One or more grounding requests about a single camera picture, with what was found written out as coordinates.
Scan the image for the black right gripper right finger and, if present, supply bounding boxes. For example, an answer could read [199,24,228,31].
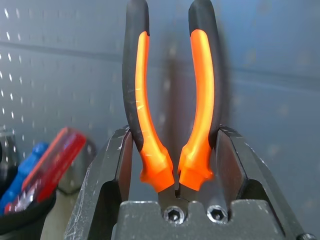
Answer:
[214,126,317,240]

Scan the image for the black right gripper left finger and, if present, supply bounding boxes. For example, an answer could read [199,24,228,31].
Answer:
[63,126,133,240]

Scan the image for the orange black pliers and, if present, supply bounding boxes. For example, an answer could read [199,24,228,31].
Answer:
[122,0,223,201]

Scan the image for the grey metal pegboard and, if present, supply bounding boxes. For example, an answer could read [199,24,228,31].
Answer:
[0,0,320,201]

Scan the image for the black plastic cup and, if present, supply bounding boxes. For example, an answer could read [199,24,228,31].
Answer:
[0,189,57,233]

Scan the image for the red handled screwdriver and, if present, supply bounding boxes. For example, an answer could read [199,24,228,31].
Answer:
[4,126,87,215]

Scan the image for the blue handled screwdriver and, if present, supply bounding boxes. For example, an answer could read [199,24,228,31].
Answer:
[0,141,50,216]

